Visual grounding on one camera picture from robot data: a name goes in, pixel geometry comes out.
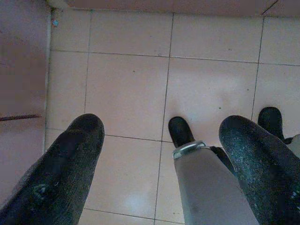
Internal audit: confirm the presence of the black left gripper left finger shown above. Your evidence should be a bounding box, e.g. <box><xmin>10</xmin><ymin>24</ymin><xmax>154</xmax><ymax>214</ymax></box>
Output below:
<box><xmin>0</xmin><ymin>113</ymin><xmax>105</xmax><ymax>225</ymax></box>

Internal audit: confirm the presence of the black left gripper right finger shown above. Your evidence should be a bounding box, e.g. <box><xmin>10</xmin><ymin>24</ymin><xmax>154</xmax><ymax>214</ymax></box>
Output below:
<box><xmin>218</xmin><ymin>115</ymin><xmax>300</xmax><ymax>225</ymax></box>

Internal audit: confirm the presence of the grey robot right leg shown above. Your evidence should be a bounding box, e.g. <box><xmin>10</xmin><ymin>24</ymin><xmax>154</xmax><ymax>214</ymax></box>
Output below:
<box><xmin>283</xmin><ymin>134</ymin><xmax>300</xmax><ymax>158</ymax></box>

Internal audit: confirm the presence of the black robot left foot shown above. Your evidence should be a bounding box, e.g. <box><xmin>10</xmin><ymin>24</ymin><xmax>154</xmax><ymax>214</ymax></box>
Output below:
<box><xmin>168</xmin><ymin>116</ymin><xmax>197</xmax><ymax>149</ymax></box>

